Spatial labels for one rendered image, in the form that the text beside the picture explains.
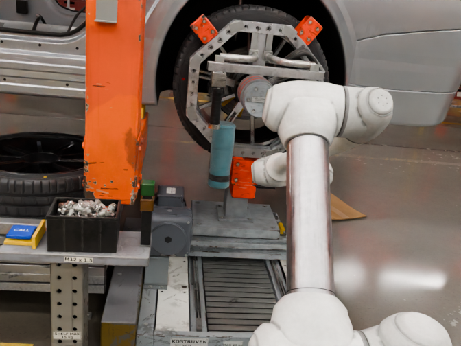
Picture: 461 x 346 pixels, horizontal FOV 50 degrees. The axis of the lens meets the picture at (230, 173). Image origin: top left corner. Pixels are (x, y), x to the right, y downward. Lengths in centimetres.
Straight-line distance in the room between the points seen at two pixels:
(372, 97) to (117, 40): 75
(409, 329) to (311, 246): 24
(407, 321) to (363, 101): 51
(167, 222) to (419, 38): 128
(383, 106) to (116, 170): 85
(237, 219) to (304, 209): 123
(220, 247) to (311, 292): 125
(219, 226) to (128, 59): 98
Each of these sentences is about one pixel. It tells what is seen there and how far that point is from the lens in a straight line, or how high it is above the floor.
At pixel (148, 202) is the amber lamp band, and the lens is 148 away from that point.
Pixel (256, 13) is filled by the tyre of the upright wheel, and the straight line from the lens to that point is 204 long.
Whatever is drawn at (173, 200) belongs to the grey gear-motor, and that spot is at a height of 41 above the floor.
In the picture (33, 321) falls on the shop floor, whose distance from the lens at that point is 203.
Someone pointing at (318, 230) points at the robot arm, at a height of 75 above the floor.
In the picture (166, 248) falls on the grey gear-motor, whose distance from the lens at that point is 190.
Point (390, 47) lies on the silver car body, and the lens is 222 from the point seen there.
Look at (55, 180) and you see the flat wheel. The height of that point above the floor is 50.
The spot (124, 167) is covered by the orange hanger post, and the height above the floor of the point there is 65.
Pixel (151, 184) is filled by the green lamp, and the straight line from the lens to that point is 146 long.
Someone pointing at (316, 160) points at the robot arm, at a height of 87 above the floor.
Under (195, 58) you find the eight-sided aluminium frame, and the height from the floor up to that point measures 97.
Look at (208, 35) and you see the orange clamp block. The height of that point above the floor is 105.
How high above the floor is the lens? 120
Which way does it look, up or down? 20 degrees down
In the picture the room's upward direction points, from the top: 6 degrees clockwise
